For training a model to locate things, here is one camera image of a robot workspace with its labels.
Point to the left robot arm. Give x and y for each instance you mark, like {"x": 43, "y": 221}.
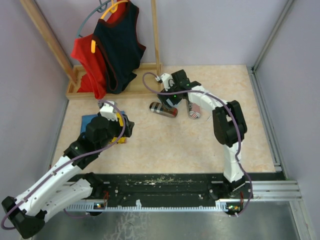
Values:
{"x": 32, "y": 209}

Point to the navy tank top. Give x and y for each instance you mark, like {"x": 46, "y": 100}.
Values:
{"x": 120, "y": 48}

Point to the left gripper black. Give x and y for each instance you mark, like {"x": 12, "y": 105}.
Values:
{"x": 129, "y": 125}

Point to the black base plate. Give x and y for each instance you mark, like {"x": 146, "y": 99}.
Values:
{"x": 164, "y": 190}

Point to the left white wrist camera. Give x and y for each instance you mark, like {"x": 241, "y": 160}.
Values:
{"x": 107, "y": 111}

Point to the blue yellow cartoon pouch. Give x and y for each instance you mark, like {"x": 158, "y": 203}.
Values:
{"x": 86, "y": 119}

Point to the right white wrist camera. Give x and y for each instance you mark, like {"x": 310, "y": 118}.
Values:
{"x": 167, "y": 80}

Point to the flag newsprint glasses case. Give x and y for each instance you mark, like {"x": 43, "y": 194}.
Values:
{"x": 193, "y": 110}

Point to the plaid glasses case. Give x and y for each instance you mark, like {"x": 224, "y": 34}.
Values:
{"x": 160, "y": 109}

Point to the red tank top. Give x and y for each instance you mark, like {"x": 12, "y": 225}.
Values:
{"x": 91, "y": 58}

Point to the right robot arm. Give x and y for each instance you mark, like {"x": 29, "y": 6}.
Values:
{"x": 229, "y": 125}

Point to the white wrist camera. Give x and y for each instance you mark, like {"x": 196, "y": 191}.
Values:
{"x": 167, "y": 80}
{"x": 107, "y": 111}

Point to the aluminium rail frame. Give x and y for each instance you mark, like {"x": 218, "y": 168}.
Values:
{"x": 267, "y": 187}

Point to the wooden clothes rack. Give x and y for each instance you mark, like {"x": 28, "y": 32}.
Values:
{"x": 135, "y": 89}

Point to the grey blue hanger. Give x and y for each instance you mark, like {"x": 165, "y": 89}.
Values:
{"x": 100, "y": 9}

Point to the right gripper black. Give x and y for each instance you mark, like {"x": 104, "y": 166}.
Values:
{"x": 164, "y": 97}

